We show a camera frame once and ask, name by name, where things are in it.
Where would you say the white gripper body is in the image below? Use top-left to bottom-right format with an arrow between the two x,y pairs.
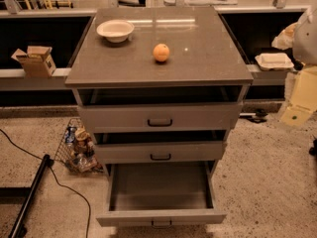
285,66 -> 317,113

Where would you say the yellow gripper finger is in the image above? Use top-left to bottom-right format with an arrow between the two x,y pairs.
280,105 -> 312,126

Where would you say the grey bottom drawer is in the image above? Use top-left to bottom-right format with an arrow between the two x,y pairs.
96,161 -> 226,228

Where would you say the grey drawer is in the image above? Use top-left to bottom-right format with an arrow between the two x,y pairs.
95,130 -> 227,164
77,89 -> 242,133
96,161 -> 226,228

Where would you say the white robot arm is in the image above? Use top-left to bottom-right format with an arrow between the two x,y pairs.
271,6 -> 317,126

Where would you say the grey drawer cabinet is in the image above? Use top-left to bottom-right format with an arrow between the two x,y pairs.
65,7 -> 253,228

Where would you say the grey middle drawer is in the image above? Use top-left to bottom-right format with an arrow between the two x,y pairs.
95,130 -> 227,164

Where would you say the grey top drawer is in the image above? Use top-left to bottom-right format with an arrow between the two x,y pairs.
77,89 -> 242,133

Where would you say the white foam takeout container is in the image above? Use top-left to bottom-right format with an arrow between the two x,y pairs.
255,53 -> 294,70

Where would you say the black caster wheel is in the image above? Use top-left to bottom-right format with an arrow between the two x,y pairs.
240,109 -> 267,123

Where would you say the orange fruit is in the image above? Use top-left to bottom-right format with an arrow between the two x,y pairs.
153,44 -> 170,62

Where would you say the white paper bowl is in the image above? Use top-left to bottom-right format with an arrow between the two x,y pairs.
96,20 -> 135,43

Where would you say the open cardboard box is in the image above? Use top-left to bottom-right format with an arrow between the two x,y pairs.
11,46 -> 56,78

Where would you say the black metal floor bar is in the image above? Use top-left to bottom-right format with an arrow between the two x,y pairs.
8,155 -> 53,238

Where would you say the wire basket with items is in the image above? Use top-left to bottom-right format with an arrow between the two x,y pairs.
54,118 -> 103,174

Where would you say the black floor cable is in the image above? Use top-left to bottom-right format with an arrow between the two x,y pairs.
0,128 -> 92,238

